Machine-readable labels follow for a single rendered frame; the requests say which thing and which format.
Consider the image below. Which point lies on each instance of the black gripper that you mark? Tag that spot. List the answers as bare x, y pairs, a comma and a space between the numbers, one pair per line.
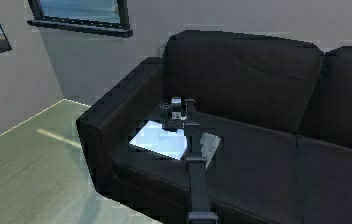
167, 116

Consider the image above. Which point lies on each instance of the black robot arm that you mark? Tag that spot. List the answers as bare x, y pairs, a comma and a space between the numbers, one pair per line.
197, 180

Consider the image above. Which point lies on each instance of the black sofa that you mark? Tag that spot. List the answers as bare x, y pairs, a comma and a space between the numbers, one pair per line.
250, 100

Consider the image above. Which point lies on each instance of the black framed window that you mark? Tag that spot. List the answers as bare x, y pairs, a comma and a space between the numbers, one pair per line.
80, 15

